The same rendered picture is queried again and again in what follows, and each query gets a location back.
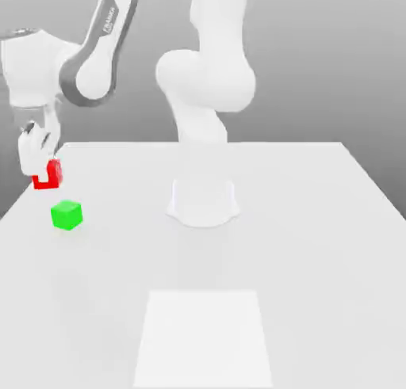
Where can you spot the small green cube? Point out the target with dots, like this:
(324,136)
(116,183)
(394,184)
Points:
(66,214)

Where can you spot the small red cube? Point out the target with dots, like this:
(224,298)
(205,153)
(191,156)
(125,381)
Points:
(53,175)

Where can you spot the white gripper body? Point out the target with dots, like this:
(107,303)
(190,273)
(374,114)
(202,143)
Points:
(30,150)

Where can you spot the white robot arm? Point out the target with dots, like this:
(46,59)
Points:
(206,78)

